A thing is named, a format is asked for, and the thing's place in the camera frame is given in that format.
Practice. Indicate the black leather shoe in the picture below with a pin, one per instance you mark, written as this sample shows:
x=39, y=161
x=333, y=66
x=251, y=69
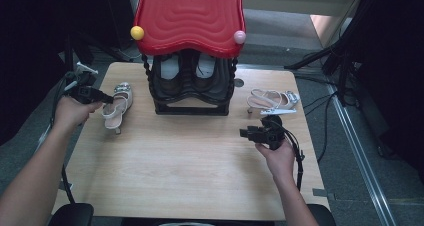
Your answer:
x=206, y=71
x=170, y=71

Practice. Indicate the person's right hand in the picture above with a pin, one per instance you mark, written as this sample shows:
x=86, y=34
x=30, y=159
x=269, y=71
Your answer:
x=283, y=162

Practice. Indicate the grey tape strip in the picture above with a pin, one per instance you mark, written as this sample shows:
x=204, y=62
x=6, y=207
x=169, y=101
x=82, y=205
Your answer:
x=321, y=192
x=68, y=186

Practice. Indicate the white heeled sandal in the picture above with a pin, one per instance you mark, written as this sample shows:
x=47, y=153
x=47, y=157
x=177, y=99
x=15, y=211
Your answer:
x=115, y=116
x=283, y=102

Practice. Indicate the black metal stand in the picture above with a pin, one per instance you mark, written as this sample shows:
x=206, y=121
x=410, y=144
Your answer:
x=69, y=52

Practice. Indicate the grey round table grommet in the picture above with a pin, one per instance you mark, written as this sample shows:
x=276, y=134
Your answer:
x=239, y=82

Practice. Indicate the person's left hand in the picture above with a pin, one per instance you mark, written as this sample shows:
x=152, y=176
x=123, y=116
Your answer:
x=71, y=114

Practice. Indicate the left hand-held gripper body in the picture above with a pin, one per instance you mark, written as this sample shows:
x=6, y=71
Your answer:
x=83, y=91

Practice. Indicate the black tripod stand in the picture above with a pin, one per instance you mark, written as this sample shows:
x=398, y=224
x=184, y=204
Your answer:
x=343, y=72

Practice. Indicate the red and black shoe rack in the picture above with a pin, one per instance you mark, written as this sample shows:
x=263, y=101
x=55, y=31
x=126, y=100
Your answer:
x=191, y=19

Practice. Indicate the metal floor rail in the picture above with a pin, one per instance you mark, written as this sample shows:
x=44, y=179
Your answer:
x=42, y=140
x=360, y=152

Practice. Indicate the dark curtain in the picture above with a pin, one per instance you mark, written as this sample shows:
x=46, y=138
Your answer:
x=393, y=69
x=33, y=36

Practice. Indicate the black chair armrest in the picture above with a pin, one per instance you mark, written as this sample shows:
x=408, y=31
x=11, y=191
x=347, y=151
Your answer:
x=323, y=216
x=73, y=214

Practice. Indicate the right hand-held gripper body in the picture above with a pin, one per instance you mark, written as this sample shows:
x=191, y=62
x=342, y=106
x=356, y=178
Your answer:
x=271, y=134

